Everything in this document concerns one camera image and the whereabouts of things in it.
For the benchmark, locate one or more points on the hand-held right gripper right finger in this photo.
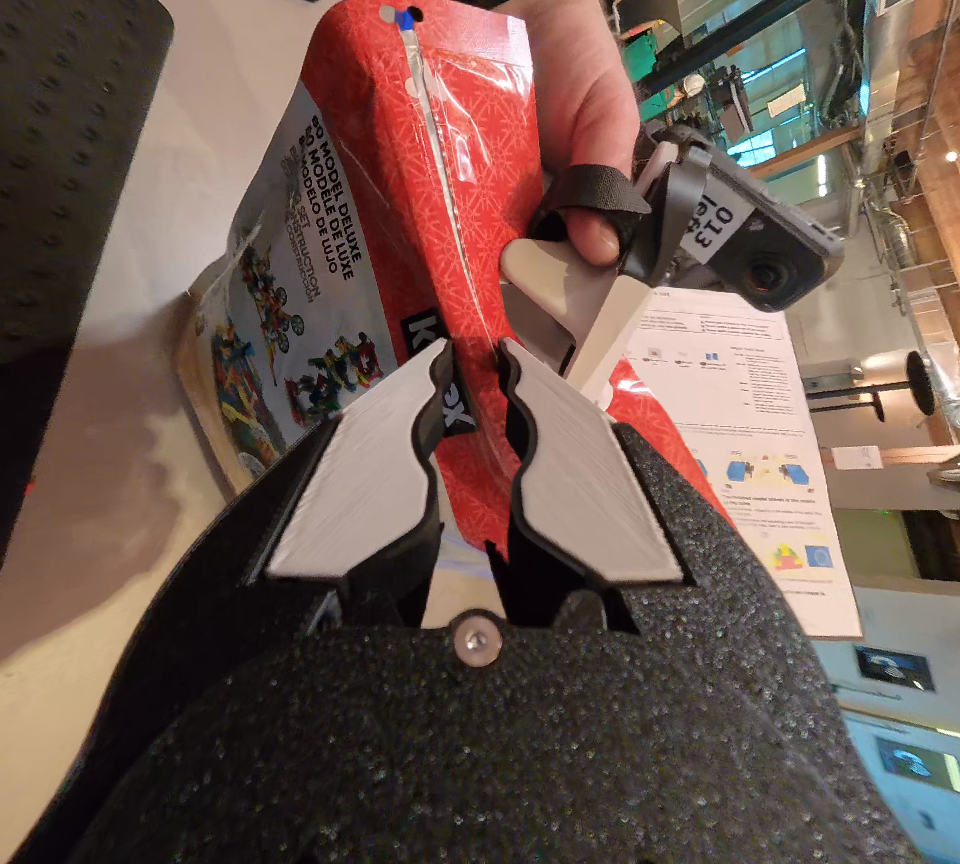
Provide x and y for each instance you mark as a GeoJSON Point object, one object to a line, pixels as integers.
{"type": "Point", "coordinates": [592, 496]}

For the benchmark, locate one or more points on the toy building set bag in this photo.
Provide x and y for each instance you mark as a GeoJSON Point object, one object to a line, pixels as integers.
{"type": "Point", "coordinates": [465, 166]}

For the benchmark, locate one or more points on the metal air duct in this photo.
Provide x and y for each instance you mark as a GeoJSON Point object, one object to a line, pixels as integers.
{"type": "Point", "coordinates": [892, 53]}

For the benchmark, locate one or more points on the person's left hand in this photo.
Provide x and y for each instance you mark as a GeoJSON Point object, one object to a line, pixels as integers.
{"type": "Point", "coordinates": [585, 98]}

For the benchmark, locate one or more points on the printed instruction sheet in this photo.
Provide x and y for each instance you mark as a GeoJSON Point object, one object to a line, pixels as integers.
{"type": "Point", "coordinates": [750, 429]}

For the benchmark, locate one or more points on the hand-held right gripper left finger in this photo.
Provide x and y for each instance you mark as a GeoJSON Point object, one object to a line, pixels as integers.
{"type": "Point", "coordinates": [360, 481]}

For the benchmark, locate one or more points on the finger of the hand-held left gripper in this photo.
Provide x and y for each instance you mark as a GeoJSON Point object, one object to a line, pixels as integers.
{"type": "Point", "coordinates": [611, 339]}

